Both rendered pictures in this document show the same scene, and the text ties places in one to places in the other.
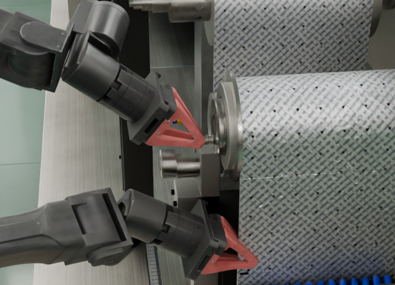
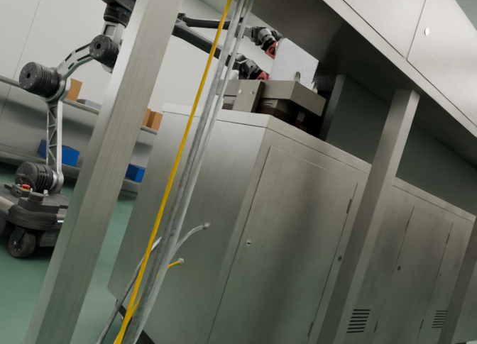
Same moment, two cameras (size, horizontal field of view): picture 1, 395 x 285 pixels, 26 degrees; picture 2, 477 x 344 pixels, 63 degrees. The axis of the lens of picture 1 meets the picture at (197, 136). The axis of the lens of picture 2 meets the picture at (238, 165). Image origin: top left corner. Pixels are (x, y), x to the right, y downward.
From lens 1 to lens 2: 173 cm
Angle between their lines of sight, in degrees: 62
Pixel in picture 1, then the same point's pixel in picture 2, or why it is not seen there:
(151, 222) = (249, 64)
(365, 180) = (304, 59)
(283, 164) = (286, 52)
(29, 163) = not seen: hidden behind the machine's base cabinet
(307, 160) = (292, 51)
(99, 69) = (265, 31)
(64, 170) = not seen: hidden behind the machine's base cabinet
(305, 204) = (287, 67)
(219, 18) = not seen: hidden behind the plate
